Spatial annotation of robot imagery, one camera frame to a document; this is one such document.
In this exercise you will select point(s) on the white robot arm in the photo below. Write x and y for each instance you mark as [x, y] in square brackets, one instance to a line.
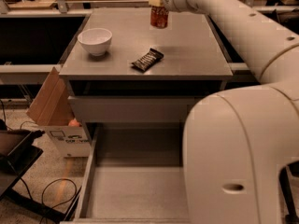
[236, 142]

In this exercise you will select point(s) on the open cardboard box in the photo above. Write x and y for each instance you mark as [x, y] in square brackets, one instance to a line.
[51, 111]

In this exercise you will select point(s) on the red coke can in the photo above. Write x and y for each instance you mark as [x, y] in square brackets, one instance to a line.
[159, 17]

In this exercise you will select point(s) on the black snack bar wrapper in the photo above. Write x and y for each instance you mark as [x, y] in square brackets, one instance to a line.
[148, 60]

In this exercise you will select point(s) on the black office chair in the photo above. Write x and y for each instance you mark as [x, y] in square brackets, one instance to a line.
[291, 217]

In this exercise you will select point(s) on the open grey middle drawer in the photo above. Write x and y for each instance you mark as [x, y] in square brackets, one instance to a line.
[134, 175]

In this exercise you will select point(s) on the white ceramic bowl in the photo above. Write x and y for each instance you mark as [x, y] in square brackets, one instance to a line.
[95, 41]

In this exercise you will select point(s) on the black equipment stand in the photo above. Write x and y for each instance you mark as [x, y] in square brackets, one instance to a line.
[17, 155]

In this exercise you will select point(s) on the grey drawer cabinet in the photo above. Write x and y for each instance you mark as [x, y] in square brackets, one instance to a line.
[193, 64]

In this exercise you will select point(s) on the closed grey top drawer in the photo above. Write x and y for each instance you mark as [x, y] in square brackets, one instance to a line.
[131, 109]

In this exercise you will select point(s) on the orange fruit in box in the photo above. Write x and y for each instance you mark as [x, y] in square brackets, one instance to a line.
[74, 123]

